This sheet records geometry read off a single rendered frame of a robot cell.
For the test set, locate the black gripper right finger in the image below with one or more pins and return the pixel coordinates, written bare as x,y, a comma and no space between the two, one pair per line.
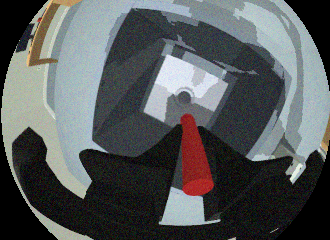
232,174

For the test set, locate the red peg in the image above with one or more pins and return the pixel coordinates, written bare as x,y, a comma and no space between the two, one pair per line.
196,175

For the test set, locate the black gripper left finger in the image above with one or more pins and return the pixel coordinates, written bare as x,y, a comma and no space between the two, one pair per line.
151,173

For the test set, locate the white square plate with hole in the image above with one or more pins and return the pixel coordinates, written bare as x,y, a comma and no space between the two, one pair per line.
166,102

